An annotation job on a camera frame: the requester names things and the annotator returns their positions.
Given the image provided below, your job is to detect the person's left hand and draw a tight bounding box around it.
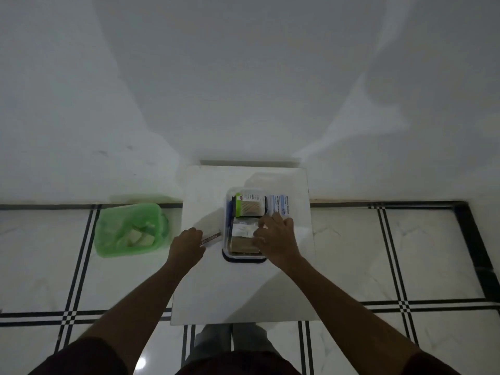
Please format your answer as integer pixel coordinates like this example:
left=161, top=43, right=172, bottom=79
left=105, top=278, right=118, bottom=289
left=167, top=227, right=206, bottom=272

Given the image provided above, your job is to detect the person's right hand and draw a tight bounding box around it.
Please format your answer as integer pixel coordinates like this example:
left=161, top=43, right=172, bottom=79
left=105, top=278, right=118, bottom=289
left=252, top=211, right=302, bottom=270

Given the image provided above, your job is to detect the black lid green cross label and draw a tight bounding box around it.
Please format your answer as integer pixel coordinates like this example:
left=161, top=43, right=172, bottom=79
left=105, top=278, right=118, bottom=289
left=221, top=245, right=268, bottom=265

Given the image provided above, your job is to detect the clear first aid box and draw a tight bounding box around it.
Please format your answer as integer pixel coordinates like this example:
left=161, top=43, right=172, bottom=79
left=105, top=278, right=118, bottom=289
left=223, top=187, right=270, bottom=257

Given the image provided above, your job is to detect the cotton swab pack green edge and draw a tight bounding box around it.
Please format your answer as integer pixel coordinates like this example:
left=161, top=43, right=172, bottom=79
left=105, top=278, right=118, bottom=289
left=234, top=193, right=268, bottom=218

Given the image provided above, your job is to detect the person's left forearm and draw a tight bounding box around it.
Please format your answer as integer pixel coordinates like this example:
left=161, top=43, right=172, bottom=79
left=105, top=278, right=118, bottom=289
left=80, top=261, right=198, bottom=375

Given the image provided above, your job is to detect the person's right forearm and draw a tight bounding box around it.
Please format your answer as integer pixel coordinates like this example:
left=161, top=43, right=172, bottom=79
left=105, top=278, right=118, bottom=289
left=281, top=255, right=421, bottom=375

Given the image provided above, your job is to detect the person's dark shirt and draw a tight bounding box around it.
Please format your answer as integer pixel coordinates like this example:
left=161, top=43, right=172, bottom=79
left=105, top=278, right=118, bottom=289
left=29, top=337, right=461, bottom=375

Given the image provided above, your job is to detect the tan bandage roll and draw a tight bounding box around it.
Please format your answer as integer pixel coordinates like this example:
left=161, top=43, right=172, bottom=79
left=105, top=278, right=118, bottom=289
left=229, top=237, right=261, bottom=255

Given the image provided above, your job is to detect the blue white printed packet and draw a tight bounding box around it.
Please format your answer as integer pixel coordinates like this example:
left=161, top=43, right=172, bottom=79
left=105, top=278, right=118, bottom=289
left=267, top=194, right=294, bottom=220

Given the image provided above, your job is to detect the white crumpled paper waste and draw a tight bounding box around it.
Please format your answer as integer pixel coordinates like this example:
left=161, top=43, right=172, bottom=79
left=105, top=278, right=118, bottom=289
left=124, top=228, right=155, bottom=247

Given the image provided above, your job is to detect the green plastic waste bin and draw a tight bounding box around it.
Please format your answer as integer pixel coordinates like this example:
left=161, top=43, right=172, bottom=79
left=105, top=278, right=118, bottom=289
left=95, top=203, right=169, bottom=257

